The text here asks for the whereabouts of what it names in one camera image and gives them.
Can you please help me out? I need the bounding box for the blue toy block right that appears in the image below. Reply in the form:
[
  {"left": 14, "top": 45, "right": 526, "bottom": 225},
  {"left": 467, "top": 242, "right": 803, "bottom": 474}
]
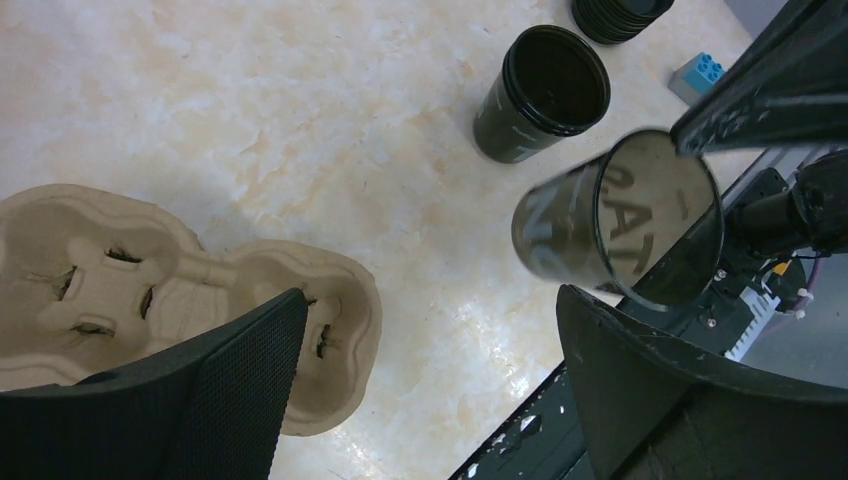
[{"left": 667, "top": 52, "right": 725, "bottom": 106}]

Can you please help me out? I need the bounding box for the stack of black lids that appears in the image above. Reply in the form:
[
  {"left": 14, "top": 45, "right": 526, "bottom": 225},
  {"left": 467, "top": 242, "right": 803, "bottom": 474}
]
[{"left": 570, "top": 0, "right": 674, "bottom": 46}]

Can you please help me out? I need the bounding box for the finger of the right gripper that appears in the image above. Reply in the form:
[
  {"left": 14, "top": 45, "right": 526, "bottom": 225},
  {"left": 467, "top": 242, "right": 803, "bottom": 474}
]
[{"left": 670, "top": 0, "right": 847, "bottom": 154}]

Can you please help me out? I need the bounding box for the stack of black cups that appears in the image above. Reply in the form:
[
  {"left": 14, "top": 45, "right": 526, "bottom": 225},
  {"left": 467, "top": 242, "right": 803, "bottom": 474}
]
[{"left": 473, "top": 25, "right": 611, "bottom": 164}]

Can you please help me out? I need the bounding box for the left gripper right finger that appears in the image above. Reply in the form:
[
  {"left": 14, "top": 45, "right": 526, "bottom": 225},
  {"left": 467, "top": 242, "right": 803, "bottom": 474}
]
[{"left": 556, "top": 285, "right": 847, "bottom": 479}]

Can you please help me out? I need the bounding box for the single black coffee cup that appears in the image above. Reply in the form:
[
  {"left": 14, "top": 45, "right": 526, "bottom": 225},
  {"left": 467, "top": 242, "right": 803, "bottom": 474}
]
[{"left": 511, "top": 129, "right": 725, "bottom": 311}]

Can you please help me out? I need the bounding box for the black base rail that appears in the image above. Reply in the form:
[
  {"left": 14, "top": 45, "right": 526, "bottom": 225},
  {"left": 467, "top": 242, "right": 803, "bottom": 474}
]
[{"left": 452, "top": 245, "right": 794, "bottom": 479}]

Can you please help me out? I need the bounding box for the brown pulp cup carrier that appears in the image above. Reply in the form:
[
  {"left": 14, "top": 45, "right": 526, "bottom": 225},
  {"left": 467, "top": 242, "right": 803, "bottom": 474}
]
[{"left": 1, "top": 184, "right": 382, "bottom": 436}]

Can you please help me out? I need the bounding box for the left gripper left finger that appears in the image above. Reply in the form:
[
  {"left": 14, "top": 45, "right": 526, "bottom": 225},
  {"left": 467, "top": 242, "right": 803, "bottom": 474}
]
[{"left": 1, "top": 288, "right": 308, "bottom": 479}]

